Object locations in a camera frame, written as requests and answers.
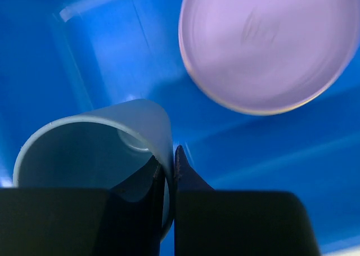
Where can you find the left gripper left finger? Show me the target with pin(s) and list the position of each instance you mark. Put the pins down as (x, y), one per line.
(124, 220)

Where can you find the purple plastic plate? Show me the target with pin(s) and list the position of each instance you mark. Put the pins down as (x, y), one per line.
(265, 57)

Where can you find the blue plastic cup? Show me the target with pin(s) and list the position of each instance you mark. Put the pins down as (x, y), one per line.
(121, 146)

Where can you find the blue plastic bin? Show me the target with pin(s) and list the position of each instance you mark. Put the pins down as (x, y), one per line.
(65, 57)

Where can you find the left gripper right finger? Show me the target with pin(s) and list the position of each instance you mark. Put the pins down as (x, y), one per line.
(218, 222)

